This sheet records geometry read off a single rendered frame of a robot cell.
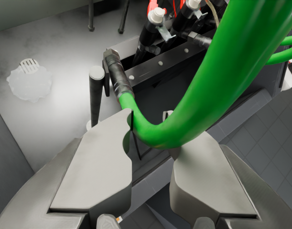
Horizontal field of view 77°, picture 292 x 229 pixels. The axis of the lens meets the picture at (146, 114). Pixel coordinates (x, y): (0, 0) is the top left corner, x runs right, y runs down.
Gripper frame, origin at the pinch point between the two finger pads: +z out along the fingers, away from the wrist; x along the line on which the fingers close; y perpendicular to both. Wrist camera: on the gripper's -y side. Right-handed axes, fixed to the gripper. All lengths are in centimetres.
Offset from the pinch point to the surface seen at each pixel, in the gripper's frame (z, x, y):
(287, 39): 19.6, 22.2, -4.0
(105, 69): 7.1, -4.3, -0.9
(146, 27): 21.0, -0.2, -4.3
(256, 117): 137, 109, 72
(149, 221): 63, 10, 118
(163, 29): 19.9, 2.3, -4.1
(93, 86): 7.9, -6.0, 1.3
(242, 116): 29.9, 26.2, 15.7
